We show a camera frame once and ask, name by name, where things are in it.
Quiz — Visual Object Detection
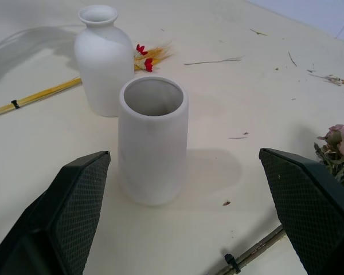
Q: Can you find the dried pink rose bundle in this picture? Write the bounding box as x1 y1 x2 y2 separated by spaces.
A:
219 124 344 275

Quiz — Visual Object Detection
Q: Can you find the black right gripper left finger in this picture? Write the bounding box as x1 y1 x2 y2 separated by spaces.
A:
0 151 111 275

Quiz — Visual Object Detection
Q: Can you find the dry plant debris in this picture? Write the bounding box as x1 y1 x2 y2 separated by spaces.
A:
307 69 344 87

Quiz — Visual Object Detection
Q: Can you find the yellow dried stalk bundle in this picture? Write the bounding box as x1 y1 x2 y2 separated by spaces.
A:
0 41 173 119

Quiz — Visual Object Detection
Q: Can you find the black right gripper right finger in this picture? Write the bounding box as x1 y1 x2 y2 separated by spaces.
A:
259 148 344 275

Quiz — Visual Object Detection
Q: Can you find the white cylindrical vase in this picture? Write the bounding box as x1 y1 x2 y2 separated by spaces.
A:
118 76 189 207

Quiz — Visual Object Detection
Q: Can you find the long thin dry twig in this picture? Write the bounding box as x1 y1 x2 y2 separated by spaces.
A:
184 55 245 66

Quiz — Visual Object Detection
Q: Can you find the white bottle-shaped vase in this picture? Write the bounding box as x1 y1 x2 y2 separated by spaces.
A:
73 5 135 117

